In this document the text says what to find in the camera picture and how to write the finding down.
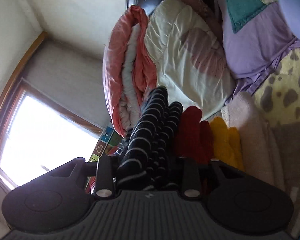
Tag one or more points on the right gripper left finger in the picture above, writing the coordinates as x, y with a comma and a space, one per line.
105, 174

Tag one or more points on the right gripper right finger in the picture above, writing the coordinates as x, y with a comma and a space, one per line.
199, 180

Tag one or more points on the black white striped shirt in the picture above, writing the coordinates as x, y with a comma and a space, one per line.
147, 159

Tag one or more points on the yellow folded garment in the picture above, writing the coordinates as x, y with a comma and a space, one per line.
226, 143

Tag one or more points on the red folded garment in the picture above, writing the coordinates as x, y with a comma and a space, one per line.
195, 138

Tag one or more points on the colourful alphabet foam mat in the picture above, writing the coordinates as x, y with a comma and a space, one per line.
107, 144

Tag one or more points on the beige pink folded garment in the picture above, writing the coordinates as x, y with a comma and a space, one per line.
260, 153

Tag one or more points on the Mickey Mouse plush blanket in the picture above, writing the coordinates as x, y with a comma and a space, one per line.
278, 100

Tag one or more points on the white floral quilt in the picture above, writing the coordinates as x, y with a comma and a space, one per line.
184, 41

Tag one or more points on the pink folded quilt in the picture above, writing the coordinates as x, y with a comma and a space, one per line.
128, 72

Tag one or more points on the purple bed sheet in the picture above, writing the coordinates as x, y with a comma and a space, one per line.
255, 51

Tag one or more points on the teal cloth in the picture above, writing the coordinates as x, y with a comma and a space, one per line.
242, 11

